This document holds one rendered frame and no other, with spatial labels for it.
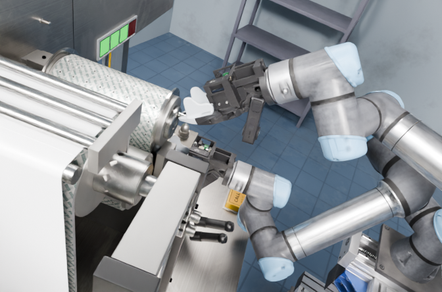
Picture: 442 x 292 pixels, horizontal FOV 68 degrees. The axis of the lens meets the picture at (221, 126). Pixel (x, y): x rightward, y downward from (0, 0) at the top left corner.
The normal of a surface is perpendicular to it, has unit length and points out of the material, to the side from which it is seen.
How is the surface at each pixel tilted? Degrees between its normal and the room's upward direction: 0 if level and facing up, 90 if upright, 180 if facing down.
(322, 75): 71
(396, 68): 90
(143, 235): 0
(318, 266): 0
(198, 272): 0
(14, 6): 90
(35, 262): 90
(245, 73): 90
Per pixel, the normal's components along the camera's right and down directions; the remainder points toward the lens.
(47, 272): -0.26, 0.56
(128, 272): 0.26, -0.75
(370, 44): -0.47, 0.45
